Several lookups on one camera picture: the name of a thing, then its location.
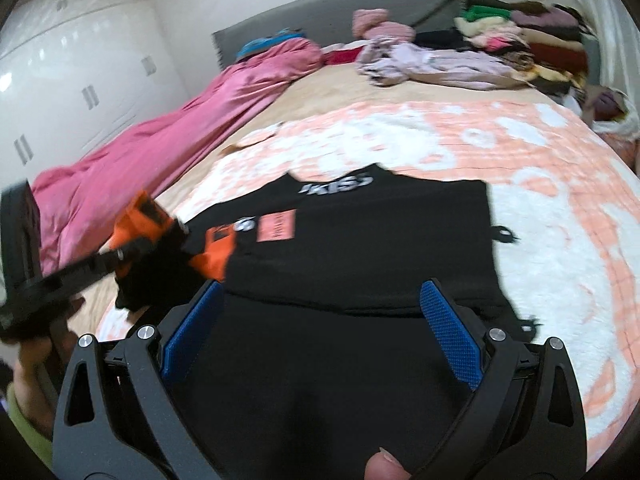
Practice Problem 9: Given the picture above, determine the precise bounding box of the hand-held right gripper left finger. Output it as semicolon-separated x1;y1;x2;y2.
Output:
51;280;226;480

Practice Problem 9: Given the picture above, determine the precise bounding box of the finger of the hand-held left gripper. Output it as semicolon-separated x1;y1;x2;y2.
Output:
186;225;237;282
100;190;192;278

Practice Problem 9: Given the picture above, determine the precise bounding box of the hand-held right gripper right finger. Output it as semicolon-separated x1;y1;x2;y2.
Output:
415;280;587;480

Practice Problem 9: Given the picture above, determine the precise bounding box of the black garment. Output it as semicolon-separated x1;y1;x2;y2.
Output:
114;162;540;480

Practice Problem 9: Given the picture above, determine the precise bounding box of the person's left forearm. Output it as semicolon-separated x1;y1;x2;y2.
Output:
4;392;55;470

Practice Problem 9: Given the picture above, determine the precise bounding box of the white bag of clothes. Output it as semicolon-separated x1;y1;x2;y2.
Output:
565;85;640;140

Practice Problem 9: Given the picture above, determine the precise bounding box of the pile of folded clothes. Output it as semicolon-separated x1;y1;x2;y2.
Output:
452;0;600;97

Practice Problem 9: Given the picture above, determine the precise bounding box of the person's left hand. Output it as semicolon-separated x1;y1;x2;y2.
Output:
12;297;87;411

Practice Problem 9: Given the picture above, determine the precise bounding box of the person's right hand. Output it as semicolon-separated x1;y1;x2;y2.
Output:
364;450;414;480

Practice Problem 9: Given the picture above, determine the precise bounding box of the pink duvet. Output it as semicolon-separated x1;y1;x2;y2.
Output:
30;37;324;277

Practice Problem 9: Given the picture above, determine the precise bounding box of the pink and white blanket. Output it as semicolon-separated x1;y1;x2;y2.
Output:
94;100;640;473

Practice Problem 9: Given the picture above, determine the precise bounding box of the white wardrobe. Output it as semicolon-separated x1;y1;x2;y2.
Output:
0;0;213;203

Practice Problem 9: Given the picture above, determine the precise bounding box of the beige bed sheet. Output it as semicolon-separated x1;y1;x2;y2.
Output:
90;55;568;321

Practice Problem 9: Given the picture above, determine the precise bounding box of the blue cloth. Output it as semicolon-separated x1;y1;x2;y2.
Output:
236;30;307;62

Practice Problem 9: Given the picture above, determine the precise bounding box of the red cloth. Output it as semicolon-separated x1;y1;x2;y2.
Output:
324;45;364;65

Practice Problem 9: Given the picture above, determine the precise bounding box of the lilac garment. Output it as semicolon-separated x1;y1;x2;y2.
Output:
356;35;532;92

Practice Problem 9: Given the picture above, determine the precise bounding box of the pink fuzzy garment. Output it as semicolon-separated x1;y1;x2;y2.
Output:
352;8;417;44

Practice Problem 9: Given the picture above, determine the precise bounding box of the black cloth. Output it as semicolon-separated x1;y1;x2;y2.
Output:
414;29;472;54

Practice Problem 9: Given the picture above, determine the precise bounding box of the cream satin curtain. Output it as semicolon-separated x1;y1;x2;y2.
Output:
567;0;640;128

